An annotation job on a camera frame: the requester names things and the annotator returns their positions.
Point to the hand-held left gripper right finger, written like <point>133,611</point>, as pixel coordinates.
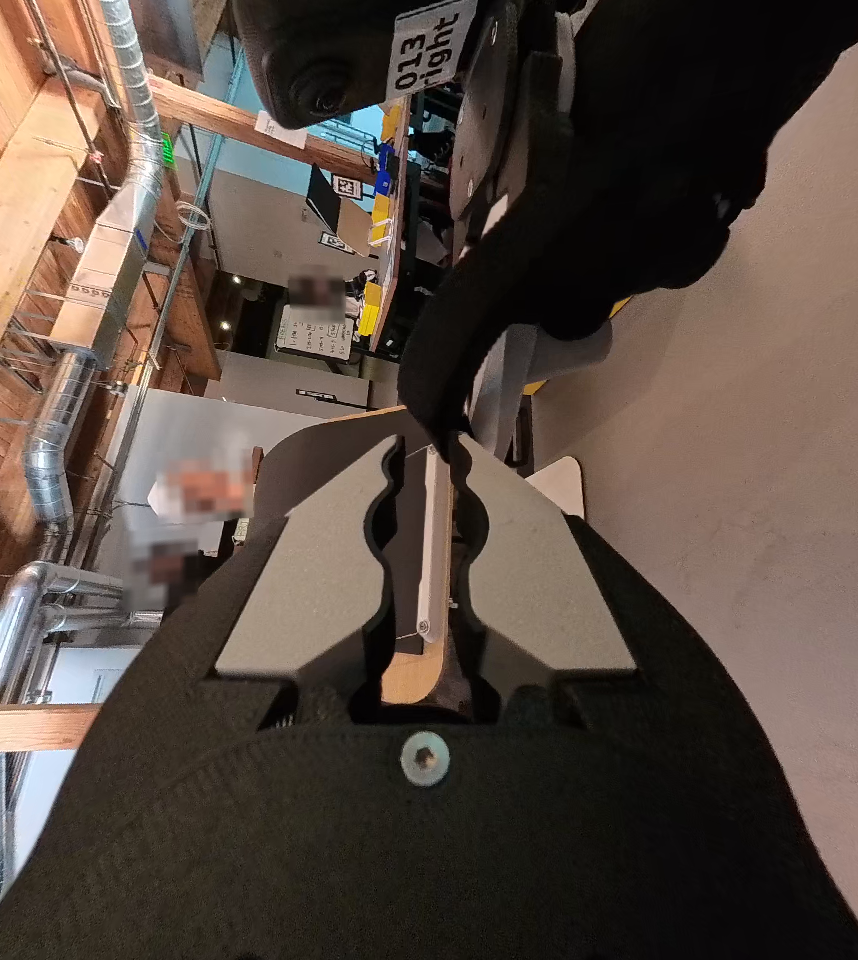
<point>556,600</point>

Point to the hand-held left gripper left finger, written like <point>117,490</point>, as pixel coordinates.
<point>302,600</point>

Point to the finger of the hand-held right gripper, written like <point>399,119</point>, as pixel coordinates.
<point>556,353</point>

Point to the person's right forearm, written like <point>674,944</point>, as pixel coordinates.
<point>699,150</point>

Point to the wooden board with black mat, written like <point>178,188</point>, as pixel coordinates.
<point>317,450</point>

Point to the long wooden desk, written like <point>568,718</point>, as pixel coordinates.
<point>384,225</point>

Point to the whiteboard with writing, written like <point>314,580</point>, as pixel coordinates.
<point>317,335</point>

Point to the green exit sign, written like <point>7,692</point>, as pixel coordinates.
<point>168,147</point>

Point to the silver ceiling duct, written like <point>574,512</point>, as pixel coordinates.
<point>107,255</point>
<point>9,645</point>

